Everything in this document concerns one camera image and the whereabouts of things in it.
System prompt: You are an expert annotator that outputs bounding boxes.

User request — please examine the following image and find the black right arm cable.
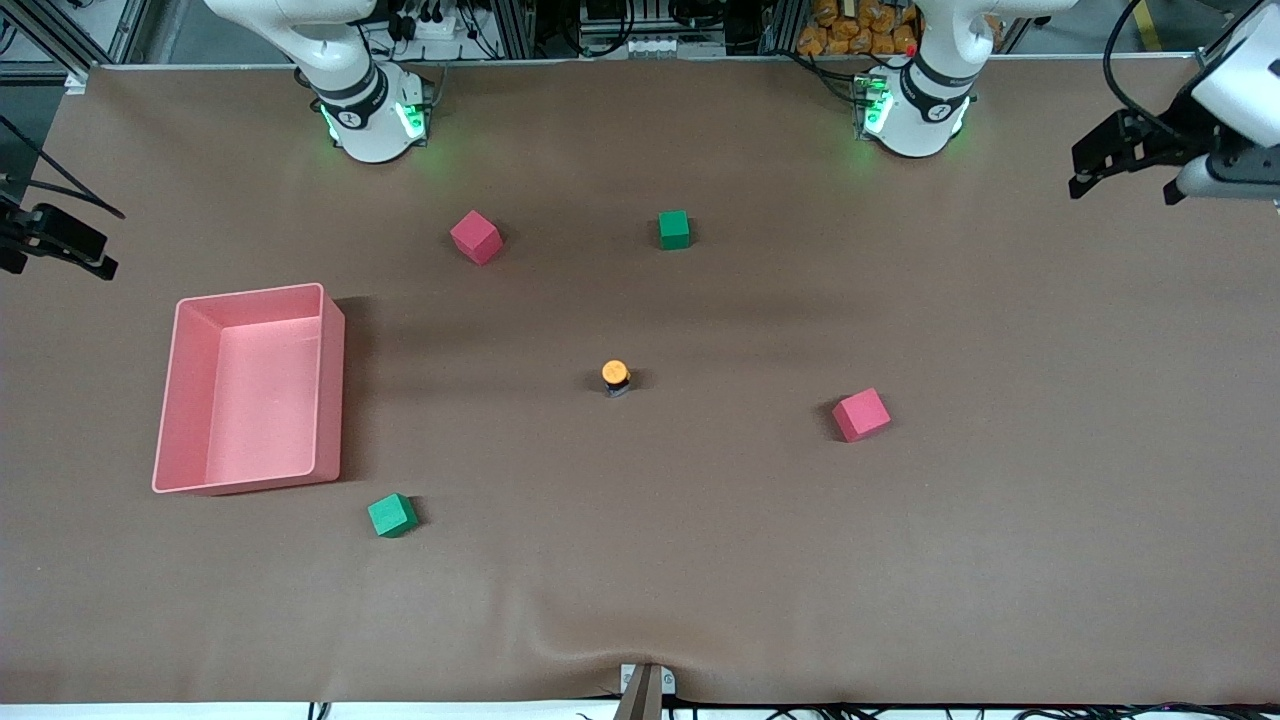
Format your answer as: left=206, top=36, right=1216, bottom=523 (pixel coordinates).
left=0, top=115, right=126, bottom=219

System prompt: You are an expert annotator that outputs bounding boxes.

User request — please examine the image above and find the silver table edge rail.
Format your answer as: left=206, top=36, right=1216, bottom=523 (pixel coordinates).
left=65, top=52, right=1231, bottom=73

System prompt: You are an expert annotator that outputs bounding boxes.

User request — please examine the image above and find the pink plastic tray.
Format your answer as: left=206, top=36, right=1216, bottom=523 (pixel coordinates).
left=152, top=283, right=346, bottom=497

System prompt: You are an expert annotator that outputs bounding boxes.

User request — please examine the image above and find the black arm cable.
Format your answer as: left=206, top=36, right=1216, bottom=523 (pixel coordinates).
left=0, top=115, right=126, bottom=219
left=1103, top=0, right=1201, bottom=141

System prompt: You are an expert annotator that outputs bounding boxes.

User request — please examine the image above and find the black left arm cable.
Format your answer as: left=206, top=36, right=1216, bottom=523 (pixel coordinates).
left=1103, top=0, right=1201, bottom=141

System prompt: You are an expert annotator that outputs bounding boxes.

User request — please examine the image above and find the orange mesh bag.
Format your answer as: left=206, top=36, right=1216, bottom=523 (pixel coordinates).
left=797, top=0, right=921, bottom=59

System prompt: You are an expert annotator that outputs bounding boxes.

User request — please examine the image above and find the brown table mat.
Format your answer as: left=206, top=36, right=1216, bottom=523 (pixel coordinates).
left=0, top=55, right=1280, bottom=706

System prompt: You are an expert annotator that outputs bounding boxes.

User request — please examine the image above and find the white power strip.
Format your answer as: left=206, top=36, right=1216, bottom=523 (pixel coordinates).
left=395, top=12, right=471, bottom=43

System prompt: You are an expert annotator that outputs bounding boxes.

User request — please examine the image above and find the pink foam cube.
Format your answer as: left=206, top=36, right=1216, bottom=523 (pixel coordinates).
left=449, top=210, right=504, bottom=267
left=832, top=388, right=892, bottom=443

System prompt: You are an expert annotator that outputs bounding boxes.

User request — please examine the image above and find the grey metal clamp bracket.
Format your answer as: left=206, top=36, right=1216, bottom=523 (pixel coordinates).
left=615, top=663, right=677, bottom=720

